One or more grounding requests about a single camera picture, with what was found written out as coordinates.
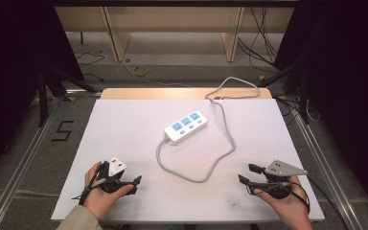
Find metal floor rail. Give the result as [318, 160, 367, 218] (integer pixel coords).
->
[0, 95, 65, 230]
[286, 97, 367, 230]

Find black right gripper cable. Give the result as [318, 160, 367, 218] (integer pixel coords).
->
[277, 174, 351, 230]

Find person's left hand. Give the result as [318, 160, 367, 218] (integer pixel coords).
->
[83, 161, 135, 222]

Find yellow tape roll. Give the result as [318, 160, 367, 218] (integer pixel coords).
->
[131, 64, 149, 78]

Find grey power strip cable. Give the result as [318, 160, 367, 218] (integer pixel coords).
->
[155, 76, 262, 184]

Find bundle of black floor cables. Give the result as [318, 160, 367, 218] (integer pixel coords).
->
[237, 6, 289, 70]

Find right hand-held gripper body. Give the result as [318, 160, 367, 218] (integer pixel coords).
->
[251, 159, 309, 200]

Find black metal stand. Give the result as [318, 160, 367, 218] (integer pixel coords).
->
[35, 61, 100, 128]
[258, 58, 312, 125]

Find thin black floor cable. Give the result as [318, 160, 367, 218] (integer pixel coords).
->
[75, 52, 106, 82]

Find tangled black and white cables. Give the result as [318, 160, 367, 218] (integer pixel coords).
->
[275, 93, 322, 127]

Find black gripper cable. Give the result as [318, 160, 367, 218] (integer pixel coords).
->
[277, 174, 351, 230]
[71, 161, 110, 206]

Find beige wooden shelf unit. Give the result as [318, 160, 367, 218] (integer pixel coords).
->
[54, 6, 295, 63]

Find white floor cable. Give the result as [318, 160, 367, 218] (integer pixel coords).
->
[120, 57, 194, 88]

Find white power strip blue sockets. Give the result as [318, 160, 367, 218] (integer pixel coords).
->
[164, 109, 209, 147]

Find black curtain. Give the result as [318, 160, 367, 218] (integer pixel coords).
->
[272, 0, 368, 224]
[0, 0, 85, 188]

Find white board mat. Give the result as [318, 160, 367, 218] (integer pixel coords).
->
[50, 98, 327, 224]

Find person's right hand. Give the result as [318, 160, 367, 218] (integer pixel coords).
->
[253, 174, 312, 224]

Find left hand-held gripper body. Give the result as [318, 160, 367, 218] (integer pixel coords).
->
[95, 156, 134, 195]

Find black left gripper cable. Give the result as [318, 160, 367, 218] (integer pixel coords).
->
[71, 161, 110, 206]

